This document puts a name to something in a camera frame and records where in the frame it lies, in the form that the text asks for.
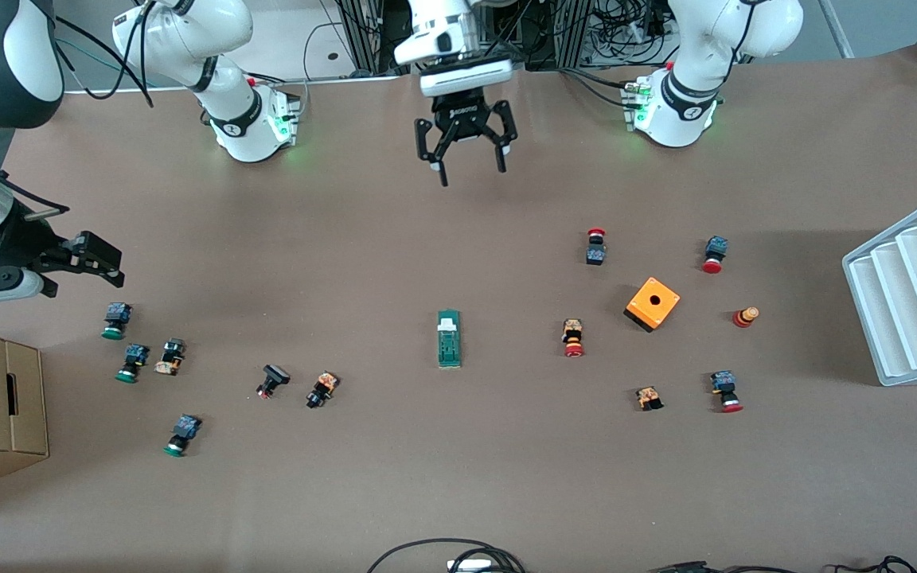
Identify green load switch white handle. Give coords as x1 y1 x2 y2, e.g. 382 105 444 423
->
436 309 464 369

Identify green mushroom pushbutton blue block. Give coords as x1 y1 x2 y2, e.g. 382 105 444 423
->
115 344 150 384
102 302 134 341
163 414 203 458

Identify white board panel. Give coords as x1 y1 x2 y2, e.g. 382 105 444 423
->
250 0 404 80

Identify black square pushbutton red terminals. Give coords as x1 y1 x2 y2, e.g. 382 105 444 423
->
256 364 291 400

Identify red mushroom pushbutton blue block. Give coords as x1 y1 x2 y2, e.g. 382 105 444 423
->
710 370 744 414
701 236 729 275

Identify white ribbed plastic tray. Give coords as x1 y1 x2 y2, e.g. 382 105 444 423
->
842 189 917 388

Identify black selector switch orange block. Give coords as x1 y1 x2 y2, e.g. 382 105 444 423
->
306 371 340 410
154 338 186 376

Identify aluminium frame rack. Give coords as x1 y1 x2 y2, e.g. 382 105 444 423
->
338 0 587 74

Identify tangled black cable bundle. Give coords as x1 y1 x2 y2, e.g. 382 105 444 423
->
586 0 670 66

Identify orange button enclosure box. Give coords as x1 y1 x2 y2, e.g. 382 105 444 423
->
624 277 681 333

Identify black looped cable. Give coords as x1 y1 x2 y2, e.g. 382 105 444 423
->
367 539 527 573

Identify black flat cable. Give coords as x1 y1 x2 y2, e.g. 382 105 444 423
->
650 561 798 573

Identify black curly cable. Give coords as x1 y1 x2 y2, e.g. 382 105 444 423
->
833 555 917 573

